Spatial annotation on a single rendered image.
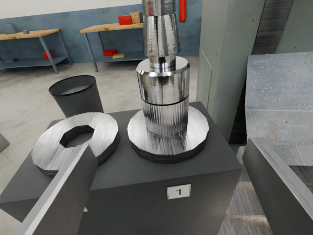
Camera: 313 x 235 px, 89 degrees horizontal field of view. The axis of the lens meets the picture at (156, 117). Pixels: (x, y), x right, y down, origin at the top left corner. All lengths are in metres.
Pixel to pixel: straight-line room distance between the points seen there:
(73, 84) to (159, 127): 2.05
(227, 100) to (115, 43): 4.22
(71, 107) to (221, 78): 1.54
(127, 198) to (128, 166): 0.03
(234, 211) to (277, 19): 0.46
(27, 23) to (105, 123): 5.53
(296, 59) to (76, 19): 4.69
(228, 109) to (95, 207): 0.54
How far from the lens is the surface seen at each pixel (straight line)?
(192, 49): 4.47
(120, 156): 0.17
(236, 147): 0.74
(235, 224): 0.36
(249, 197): 0.38
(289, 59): 0.60
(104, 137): 0.18
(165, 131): 0.16
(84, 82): 2.15
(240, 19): 0.52
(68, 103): 1.80
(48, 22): 5.33
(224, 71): 0.55
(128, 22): 3.87
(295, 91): 0.61
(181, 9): 4.19
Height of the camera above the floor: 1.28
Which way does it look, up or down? 37 degrees down
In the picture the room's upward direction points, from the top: 6 degrees counter-clockwise
